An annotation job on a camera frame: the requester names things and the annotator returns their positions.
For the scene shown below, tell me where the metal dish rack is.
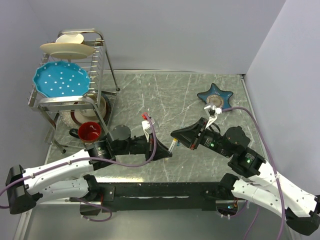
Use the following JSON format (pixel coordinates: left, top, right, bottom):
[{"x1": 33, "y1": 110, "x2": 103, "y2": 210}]
[{"x1": 28, "y1": 28, "x2": 120, "y2": 154}]

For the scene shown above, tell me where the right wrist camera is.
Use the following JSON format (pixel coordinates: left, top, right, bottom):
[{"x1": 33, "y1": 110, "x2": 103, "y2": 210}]
[{"x1": 203, "y1": 103, "x2": 222, "y2": 129}]

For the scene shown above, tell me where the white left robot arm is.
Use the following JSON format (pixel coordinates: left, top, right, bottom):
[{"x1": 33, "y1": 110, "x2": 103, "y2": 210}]
[{"x1": 1, "y1": 125, "x2": 172, "y2": 215}]

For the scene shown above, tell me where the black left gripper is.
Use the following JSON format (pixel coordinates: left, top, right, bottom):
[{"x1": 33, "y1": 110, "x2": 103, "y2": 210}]
[{"x1": 114, "y1": 129, "x2": 172, "y2": 162}]

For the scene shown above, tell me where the blue star-shaped dish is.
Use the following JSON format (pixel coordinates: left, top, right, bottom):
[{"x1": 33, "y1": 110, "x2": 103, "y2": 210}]
[{"x1": 197, "y1": 83, "x2": 234, "y2": 109}]

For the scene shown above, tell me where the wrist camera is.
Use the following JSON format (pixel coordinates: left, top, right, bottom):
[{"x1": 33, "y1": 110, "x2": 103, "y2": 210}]
[
  {"x1": 141, "y1": 112, "x2": 156, "y2": 142},
  {"x1": 203, "y1": 103, "x2": 222, "y2": 129}
]

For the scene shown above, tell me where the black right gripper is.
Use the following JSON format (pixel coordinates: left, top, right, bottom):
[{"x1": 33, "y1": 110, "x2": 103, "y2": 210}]
[{"x1": 169, "y1": 117, "x2": 231, "y2": 158}]

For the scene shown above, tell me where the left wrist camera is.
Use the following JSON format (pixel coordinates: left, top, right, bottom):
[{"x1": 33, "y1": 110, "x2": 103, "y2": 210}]
[{"x1": 141, "y1": 112, "x2": 156, "y2": 142}]

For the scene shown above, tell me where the large cream plate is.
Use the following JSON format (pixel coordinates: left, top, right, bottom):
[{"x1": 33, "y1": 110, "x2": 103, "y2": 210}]
[{"x1": 39, "y1": 42, "x2": 96, "y2": 60}]

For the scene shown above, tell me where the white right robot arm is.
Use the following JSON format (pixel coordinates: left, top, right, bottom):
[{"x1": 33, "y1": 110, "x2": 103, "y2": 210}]
[{"x1": 170, "y1": 117, "x2": 320, "y2": 236}]

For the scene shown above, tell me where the blue polka dot plate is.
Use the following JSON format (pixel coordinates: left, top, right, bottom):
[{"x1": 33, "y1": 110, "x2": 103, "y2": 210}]
[{"x1": 32, "y1": 61, "x2": 90, "y2": 98}]

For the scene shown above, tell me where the small cream plate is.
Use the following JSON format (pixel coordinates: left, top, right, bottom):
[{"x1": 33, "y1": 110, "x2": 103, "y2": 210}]
[{"x1": 55, "y1": 33, "x2": 84, "y2": 44}]

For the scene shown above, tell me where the white bowl brown rim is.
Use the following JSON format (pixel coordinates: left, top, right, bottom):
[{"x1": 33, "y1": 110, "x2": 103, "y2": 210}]
[{"x1": 70, "y1": 95, "x2": 110, "y2": 126}]

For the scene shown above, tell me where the red mug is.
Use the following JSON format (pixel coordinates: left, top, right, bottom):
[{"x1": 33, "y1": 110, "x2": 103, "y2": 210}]
[{"x1": 69, "y1": 121, "x2": 102, "y2": 146}]

